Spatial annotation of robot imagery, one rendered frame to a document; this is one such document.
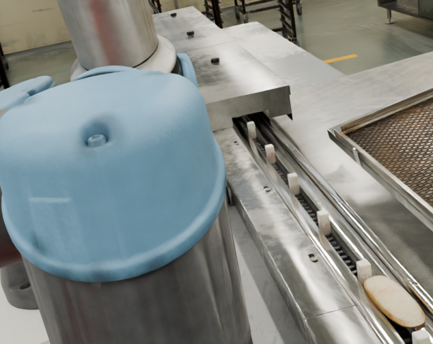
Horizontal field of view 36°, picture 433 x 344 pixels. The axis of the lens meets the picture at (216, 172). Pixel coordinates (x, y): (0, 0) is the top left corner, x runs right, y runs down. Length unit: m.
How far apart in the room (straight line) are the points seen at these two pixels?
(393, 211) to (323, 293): 0.27
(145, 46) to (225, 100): 0.60
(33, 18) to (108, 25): 7.20
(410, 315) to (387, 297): 0.04
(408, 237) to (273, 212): 0.18
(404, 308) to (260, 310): 0.18
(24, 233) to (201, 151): 0.06
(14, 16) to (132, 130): 7.67
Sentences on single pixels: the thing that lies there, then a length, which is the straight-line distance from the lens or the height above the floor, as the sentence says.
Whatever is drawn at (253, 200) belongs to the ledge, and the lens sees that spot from 0.97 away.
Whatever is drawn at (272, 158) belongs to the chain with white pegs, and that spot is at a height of 0.85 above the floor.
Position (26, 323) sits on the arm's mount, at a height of 0.89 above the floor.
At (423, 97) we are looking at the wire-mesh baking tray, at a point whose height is 0.92.
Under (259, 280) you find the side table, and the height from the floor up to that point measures 0.82.
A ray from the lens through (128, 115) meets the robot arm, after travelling 0.20.
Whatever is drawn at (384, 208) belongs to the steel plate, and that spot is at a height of 0.82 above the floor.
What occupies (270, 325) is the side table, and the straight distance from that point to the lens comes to 0.78.
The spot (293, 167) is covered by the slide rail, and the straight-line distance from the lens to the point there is 1.09.
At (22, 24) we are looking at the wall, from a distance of 7.87.
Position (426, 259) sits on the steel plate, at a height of 0.82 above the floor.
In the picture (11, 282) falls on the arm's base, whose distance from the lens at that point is 0.80.
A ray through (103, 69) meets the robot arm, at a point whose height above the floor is 1.20.
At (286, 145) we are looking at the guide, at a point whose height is 0.86.
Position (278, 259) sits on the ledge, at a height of 0.86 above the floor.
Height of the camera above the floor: 1.27
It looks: 22 degrees down
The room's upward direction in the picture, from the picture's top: 11 degrees counter-clockwise
